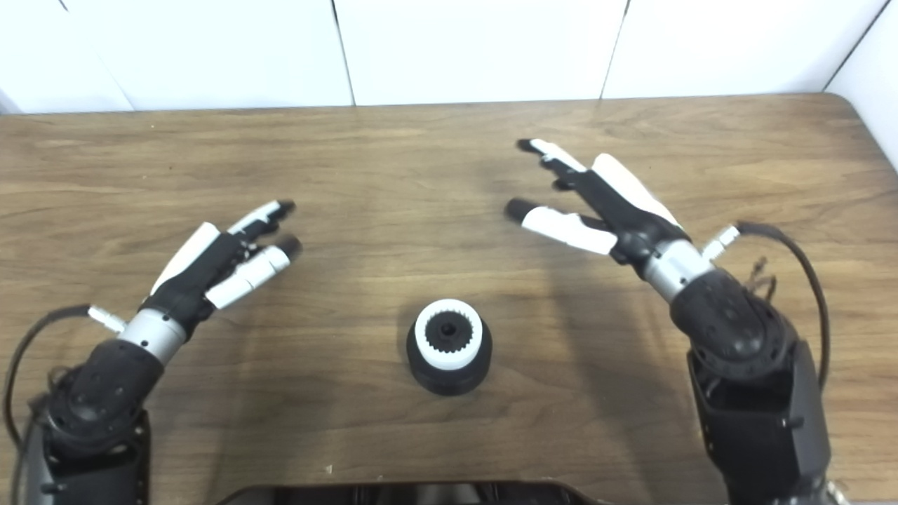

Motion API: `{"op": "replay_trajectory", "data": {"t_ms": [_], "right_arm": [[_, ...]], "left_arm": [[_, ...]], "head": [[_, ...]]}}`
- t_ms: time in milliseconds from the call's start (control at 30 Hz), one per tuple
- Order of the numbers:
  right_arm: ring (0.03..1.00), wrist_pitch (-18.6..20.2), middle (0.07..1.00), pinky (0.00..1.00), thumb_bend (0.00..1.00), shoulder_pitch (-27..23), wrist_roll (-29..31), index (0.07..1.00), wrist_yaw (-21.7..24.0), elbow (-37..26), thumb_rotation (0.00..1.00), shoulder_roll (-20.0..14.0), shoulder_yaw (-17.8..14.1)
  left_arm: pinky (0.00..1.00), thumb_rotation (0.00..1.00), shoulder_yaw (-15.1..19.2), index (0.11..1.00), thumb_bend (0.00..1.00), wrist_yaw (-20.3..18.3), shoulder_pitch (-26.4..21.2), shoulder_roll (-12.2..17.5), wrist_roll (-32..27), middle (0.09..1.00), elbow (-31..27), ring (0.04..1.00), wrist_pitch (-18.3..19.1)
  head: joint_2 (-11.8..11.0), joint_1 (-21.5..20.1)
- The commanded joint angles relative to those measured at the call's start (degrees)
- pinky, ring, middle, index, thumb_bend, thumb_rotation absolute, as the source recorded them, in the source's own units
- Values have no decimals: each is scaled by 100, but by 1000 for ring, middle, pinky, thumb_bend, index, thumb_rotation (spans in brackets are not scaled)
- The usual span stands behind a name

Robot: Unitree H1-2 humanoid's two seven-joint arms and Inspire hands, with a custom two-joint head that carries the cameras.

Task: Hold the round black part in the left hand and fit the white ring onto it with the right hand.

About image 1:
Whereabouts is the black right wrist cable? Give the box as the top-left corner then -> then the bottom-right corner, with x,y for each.
702,221 -> 832,390

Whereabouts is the black robot torso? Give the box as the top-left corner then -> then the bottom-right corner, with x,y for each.
217,480 -> 604,505

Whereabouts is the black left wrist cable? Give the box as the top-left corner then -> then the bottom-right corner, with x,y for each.
2,303 -> 127,450

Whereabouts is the round black part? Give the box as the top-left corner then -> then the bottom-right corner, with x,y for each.
406,298 -> 493,396

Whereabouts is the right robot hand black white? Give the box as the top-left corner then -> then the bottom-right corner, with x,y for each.
504,138 -> 692,266

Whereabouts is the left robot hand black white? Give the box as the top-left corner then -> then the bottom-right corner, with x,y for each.
144,200 -> 303,336

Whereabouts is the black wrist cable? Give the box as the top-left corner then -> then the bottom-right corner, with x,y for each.
702,221 -> 832,390
2,303 -> 127,450

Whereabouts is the white toothed ring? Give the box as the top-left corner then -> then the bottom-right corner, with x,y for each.
415,299 -> 484,371

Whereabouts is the thin right arm wire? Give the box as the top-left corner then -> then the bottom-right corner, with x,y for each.
744,256 -> 778,302

